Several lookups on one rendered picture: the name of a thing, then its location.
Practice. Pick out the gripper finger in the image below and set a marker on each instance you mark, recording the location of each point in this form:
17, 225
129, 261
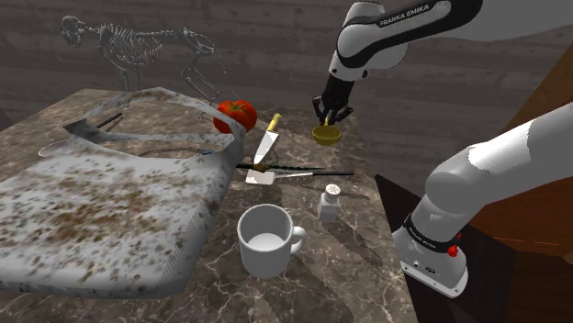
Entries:
343, 114
319, 108

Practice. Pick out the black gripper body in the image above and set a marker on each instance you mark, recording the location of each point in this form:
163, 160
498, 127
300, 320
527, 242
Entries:
335, 94

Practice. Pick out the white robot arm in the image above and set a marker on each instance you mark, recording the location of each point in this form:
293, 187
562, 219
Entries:
492, 161

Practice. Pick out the small yellow bowl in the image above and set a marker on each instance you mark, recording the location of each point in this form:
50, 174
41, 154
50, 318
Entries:
326, 135

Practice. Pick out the long dark thin blade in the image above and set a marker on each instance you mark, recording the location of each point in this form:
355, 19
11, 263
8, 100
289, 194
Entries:
286, 168

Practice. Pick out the red tomato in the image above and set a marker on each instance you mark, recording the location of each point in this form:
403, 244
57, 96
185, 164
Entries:
238, 114

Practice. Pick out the white salt shaker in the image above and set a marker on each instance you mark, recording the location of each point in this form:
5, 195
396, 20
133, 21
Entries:
329, 206

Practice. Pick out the white mug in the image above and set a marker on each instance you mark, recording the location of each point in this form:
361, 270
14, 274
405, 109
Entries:
264, 255

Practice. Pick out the grey animal skeleton figure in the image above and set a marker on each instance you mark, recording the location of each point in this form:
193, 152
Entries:
134, 47

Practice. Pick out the black pen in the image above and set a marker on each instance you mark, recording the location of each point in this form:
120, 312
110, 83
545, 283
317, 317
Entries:
108, 120

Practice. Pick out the brown wooden furniture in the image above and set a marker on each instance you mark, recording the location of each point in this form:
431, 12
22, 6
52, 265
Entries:
532, 210

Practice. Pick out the dark robot stand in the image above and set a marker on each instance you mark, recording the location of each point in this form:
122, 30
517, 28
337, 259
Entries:
483, 286

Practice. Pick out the white speckled tote bag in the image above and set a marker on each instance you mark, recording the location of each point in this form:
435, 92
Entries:
98, 210

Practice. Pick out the white plate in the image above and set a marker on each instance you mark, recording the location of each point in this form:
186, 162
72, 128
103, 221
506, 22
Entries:
50, 148

